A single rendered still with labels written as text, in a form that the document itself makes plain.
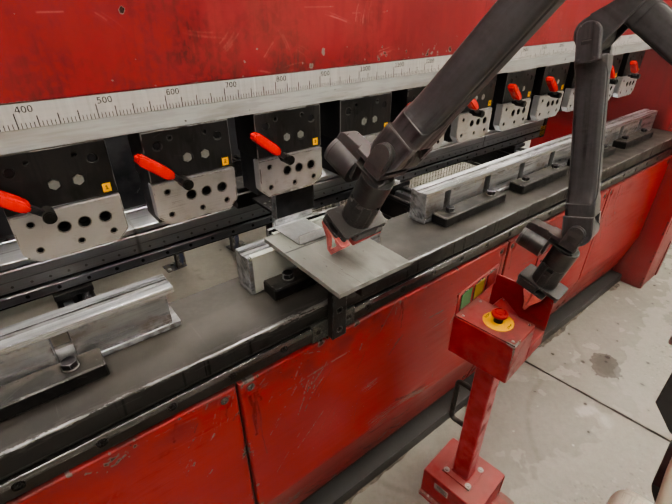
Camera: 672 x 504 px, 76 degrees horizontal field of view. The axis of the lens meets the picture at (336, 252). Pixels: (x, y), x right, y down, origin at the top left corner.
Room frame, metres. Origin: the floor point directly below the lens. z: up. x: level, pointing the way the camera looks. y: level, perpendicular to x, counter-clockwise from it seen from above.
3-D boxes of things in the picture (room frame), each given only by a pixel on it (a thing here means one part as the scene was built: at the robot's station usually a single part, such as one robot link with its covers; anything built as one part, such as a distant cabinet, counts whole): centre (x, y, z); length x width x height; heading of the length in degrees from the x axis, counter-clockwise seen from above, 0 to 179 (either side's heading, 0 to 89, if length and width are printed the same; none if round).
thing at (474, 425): (0.84, -0.42, 0.39); 0.05 x 0.05 x 0.54; 44
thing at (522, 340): (0.84, -0.42, 0.75); 0.20 x 0.16 x 0.18; 134
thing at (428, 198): (1.67, -0.90, 0.92); 1.67 x 0.06 x 0.10; 128
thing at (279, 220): (0.89, 0.10, 1.05); 0.10 x 0.02 x 0.10; 128
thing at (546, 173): (1.46, -0.73, 0.89); 0.30 x 0.05 x 0.03; 128
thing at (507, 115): (1.36, -0.51, 1.18); 0.15 x 0.09 x 0.17; 128
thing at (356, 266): (0.77, 0.00, 1.00); 0.26 x 0.18 x 0.01; 38
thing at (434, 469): (0.82, -0.44, 0.06); 0.25 x 0.20 x 0.12; 44
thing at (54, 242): (0.62, 0.43, 1.18); 0.15 x 0.09 x 0.17; 128
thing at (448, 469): (0.84, -0.42, 0.13); 0.10 x 0.10 x 0.01; 44
